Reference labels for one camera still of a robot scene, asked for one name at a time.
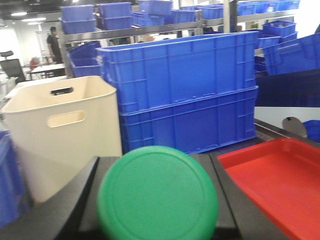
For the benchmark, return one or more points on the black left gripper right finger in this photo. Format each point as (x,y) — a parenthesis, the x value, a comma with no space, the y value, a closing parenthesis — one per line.
(238,218)

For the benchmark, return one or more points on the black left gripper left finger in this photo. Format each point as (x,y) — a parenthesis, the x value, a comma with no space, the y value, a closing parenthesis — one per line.
(71,214)

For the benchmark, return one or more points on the green push button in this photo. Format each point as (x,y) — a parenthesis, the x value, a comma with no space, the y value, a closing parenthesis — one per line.
(157,193)

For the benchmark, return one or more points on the red plastic tray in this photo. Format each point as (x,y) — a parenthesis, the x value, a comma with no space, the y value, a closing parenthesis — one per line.
(282,177)

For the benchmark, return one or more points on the cream plastic basket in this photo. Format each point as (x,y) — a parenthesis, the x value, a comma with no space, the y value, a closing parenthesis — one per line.
(58,127)

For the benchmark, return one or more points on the blue stacked crate lower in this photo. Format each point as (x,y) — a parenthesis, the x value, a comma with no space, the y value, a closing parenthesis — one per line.
(194,126)

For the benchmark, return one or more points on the blue stacked crate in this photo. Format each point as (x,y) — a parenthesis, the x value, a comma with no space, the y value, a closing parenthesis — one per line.
(158,73)
(194,126)

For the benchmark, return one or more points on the blue stacked crate upper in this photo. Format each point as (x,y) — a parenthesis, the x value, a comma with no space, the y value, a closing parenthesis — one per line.
(158,73)

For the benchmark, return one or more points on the black office chair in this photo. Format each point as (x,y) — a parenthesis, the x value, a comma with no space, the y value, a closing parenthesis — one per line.
(12,67)

